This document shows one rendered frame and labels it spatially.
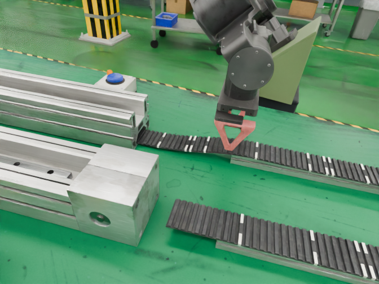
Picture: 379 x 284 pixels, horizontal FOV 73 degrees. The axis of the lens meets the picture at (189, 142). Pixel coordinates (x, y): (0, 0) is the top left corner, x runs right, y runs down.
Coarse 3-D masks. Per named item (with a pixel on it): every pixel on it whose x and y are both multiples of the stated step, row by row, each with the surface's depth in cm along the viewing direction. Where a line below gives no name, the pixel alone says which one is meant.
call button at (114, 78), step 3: (108, 75) 64; (111, 75) 64; (114, 75) 64; (117, 75) 64; (120, 75) 64; (108, 78) 63; (111, 78) 63; (114, 78) 63; (117, 78) 63; (120, 78) 63; (123, 78) 65; (108, 81) 63; (111, 81) 63; (114, 81) 63; (117, 81) 63; (120, 81) 64
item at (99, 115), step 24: (0, 72) 59; (0, 96) 52; (24, 96) 51; (48, 96) 52; (72, 96) 57; (96, 96) 56; (120, 96) 54; (144, 96) 54; (0, 120) 57; (24, 120) 55; (48, 120) 55; (72, 120) 52; (96, 120) 51; (120, 120) 48; (144, 120) 56; (120, 144) 52
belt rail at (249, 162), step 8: (232, 160) 52; (240, 160) 52; (248, 160) 51; (256, 160) 50; (264, 168) 51; (272, 168) 51; (280, 168) 50; (288, 168) 50; (296, 168) 49; (296, 176) 50; (304, 176) 50; (312, 176) 49; (320, 176) 50; (328, 176) 48; (336, 184) 49; (344, 184) 49; (352, 184) 48; (360, 184) 49; (368, 184) 47; (376, 192) 48
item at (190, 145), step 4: (192, 136) 56; (196, 136) 55; (188, 140) 55; (192, 140) 55; (196, 140) 55; (188, 144) 53; (192, 144) 53; (184, 148) 53; (188, 148) 53; (192, 148) 52
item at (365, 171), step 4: (360, 164) 49; (360, 168) 49; (364, 168) 49; (368, 168) 49; (364, 172) 48; (368, 172) 48; (364, 176) 47; (368, 176) 47; (372, 176) 47; (364, 180) 46; (368, 180) 46; (372, 180) 46; (372, 184) 46; (376, 184) 46
